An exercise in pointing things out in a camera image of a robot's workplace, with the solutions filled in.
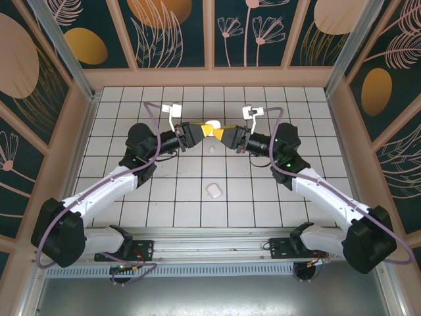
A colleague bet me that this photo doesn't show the white earbud charging case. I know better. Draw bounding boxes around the white earbud charging case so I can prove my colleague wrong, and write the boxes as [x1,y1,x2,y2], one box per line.
[205,183,223,199]

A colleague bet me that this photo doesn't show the aluminium side rail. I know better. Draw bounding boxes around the aluminium side rail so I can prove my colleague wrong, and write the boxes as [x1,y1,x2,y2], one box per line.
[327,93,406,316]
[16,93,101,316]

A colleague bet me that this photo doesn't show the aluminium frame post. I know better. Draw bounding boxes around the aluminium frame post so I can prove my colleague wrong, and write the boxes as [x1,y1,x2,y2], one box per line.
[26,0,100,103]
[324,0,389,96]

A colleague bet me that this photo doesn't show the grey metal sheet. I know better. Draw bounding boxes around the grey metal sheet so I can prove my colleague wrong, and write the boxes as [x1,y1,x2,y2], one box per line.
[31,276,395,316]

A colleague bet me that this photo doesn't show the grey slotted cable duct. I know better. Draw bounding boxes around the grey slotted cable duct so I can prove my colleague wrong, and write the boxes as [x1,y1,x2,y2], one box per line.
[45,263,299,279]

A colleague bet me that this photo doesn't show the aluminium mounting rail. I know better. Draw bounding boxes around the aluminium mounting rail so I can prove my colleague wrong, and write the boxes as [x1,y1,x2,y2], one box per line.
[84,226,345,264]

